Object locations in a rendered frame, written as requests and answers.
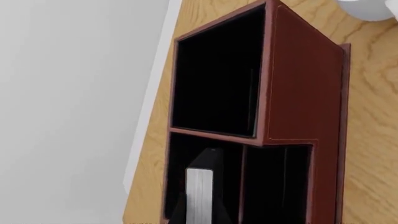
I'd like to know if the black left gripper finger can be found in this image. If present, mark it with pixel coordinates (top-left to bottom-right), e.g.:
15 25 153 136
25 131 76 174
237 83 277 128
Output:
172 147 233 224

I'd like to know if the red-brown desk caddy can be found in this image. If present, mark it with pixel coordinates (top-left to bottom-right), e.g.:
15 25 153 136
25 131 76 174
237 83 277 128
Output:
159 0 353 224

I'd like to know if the white mug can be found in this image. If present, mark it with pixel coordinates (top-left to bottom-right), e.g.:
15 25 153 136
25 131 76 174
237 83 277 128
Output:
333 0 398 22

